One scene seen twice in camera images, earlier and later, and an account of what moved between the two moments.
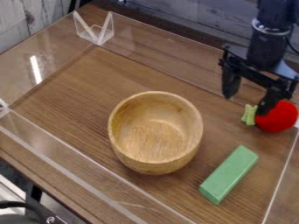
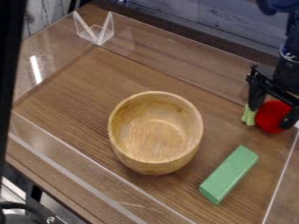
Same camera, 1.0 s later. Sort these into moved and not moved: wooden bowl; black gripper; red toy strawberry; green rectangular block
Moved: black gripper
Not moved: red toy strawberry; green rectangular block; wooden bowl
